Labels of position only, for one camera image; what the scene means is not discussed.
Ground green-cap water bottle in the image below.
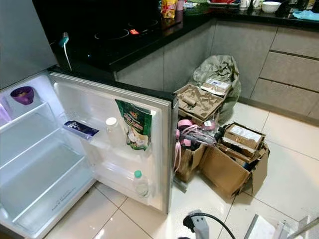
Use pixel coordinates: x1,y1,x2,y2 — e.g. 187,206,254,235
132,170,150,199

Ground black induction hob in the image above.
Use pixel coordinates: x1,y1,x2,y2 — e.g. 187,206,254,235
80,15,162,53

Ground grey fridge cabinet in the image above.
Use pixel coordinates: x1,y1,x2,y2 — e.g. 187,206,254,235
0,70,95,239

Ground teal plug with white cable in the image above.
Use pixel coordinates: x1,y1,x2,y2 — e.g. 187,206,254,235
57,32,73,70

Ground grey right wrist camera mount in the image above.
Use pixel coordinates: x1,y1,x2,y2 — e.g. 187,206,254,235
187,209,211,239

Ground yellow snack bag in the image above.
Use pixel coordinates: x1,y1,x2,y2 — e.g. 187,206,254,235
160,0,179,19

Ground flat box with white label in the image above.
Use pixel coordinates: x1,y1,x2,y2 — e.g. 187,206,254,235
200,78,232,96

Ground dark blue chocolate bar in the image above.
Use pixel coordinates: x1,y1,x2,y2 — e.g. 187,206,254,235
63,120,100,140

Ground white bowl on counter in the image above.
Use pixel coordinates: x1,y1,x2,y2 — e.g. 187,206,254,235
262,1,282,13

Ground grey-green sack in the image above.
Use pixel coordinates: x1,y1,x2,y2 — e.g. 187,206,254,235
192,55,241,122

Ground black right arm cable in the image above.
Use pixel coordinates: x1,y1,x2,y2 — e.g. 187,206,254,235
182,212,237,239

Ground pink cord bundle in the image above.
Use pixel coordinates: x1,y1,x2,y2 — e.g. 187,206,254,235
173,119,217,172

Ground large open cardboard carton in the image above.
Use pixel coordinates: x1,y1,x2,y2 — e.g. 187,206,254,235
199,122,271,199

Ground small labelled cardboard box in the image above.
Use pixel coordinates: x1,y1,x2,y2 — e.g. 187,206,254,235
223,123,266,159

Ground grey kitchen cabinets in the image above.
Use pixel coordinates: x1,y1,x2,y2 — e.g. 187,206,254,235
115,20,319,120

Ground teal cloth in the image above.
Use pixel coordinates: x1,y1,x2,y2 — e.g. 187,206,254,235
293,10,319,21

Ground open brown cardboard carton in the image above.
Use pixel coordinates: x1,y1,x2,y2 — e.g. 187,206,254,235
174,142,207,182

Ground purple bowl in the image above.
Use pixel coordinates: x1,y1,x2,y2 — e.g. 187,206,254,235
10,86,35,105

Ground black kitchen countertop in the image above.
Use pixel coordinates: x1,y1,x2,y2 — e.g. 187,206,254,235
32,0,319,73

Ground green and white food bag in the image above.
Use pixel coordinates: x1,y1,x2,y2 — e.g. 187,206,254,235
115,99,153,151

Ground pink cup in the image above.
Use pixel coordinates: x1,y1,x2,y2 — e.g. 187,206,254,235
0,102,11,125

